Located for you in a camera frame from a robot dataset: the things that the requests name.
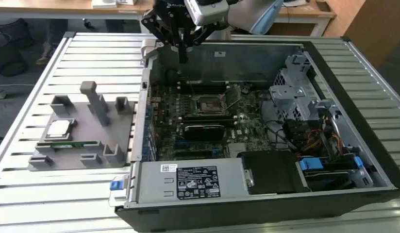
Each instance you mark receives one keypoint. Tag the silver power supply unit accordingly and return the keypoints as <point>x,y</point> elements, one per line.
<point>148,184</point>

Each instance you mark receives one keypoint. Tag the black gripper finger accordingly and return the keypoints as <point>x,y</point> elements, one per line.
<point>200,36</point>
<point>154,24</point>

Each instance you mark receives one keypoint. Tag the black disk drive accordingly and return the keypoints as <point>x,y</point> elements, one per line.
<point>325,180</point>

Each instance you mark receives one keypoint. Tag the silver metal support bracket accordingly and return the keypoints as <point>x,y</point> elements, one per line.
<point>325,104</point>

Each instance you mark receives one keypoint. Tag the green motherboard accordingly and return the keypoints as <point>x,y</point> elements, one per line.
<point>248,121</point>

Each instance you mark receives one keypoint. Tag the wooden cabinet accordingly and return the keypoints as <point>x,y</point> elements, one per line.
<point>375,24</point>

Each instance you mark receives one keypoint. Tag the grey parts rack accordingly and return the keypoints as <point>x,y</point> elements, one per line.
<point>82,136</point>

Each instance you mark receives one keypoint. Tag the black waste bin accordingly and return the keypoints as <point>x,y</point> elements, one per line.
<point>8,53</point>

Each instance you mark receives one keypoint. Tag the black phone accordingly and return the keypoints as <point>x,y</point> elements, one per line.
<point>322,6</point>

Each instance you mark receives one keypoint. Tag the blue disk carrier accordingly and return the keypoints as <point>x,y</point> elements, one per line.
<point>309,164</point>

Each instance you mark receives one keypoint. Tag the black graphics card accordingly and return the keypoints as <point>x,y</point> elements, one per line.
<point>202,133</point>

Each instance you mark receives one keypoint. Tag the silver CPU chip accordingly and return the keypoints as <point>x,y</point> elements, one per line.
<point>58,127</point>

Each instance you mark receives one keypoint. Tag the small white labelled box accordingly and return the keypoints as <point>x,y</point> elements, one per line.
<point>126,2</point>

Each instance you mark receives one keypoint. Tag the blue plastic clip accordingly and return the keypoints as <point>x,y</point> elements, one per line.
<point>357,162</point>

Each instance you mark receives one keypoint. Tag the black plastic air shroud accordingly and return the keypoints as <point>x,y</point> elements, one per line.
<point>270,170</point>

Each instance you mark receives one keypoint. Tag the black case fan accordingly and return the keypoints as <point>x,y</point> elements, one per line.
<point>170,76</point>

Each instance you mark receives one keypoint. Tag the black RAM slot bank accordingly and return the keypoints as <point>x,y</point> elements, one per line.
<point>202,87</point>
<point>205,120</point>

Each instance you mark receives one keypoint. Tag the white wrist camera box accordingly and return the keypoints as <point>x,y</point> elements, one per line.
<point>209,12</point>

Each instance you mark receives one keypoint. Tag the silver drive cage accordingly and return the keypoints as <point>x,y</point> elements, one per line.
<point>284,97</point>

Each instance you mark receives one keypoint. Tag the black PC case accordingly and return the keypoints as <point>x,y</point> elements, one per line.
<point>250,216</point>

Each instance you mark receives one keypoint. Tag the green RAM stick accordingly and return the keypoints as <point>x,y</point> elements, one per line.
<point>76,143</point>

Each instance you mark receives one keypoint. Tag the blue case latch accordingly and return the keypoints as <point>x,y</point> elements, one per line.
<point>116,185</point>

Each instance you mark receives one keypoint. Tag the CPU socket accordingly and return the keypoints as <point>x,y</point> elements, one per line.
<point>208,105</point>

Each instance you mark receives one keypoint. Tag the silver chipset heat sink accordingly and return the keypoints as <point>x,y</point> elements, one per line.
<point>236,148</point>

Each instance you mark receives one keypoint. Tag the wooden desk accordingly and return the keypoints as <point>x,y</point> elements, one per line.
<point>57,9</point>

